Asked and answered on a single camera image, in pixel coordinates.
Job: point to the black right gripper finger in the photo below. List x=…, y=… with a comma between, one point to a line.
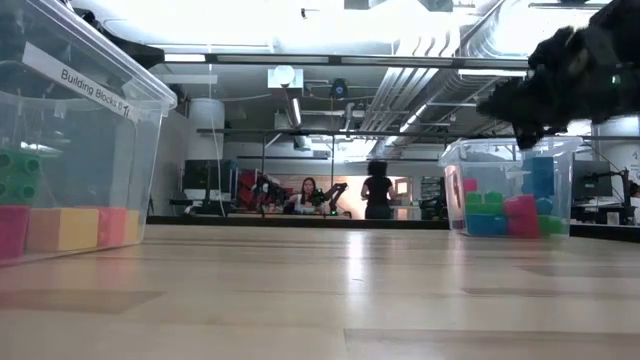
x=530, y=136
x=510, y=105

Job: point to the large blue toy block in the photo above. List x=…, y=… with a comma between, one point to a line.
x=540, y=175
x=487, y=225
x=546, y=206

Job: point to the clear plastic bin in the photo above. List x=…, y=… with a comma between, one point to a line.
x=500, y=165
x=100, y=165

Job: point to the small green toy block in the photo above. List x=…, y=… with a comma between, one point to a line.
x=17, y=177

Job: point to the small red toy block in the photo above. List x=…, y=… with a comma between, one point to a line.
x=12, y=232

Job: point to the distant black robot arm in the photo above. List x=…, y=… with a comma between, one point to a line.
x=262, y=195
x=336, y=195

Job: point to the black computer monitor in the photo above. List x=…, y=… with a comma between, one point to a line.
x=592, y=177

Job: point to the person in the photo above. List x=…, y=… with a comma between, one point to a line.
x=307, y=195
x=378, y=192

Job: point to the long black rack beam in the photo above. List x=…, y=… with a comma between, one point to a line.
x=350, y=133

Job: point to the grey overhead beam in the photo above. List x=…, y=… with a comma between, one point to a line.
x=325, y=60

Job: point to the white globe lamp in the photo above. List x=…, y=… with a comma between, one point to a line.
x=284, y=75

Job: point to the white cylindrical tank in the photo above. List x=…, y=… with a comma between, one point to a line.
x=206, y=130

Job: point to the white printed bin label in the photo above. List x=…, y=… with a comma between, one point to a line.
x=75, y=82

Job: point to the silver ventilation duct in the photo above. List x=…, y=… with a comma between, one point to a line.
x=415, y=90

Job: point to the black wall screen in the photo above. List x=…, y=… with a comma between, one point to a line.
x=207, y=175

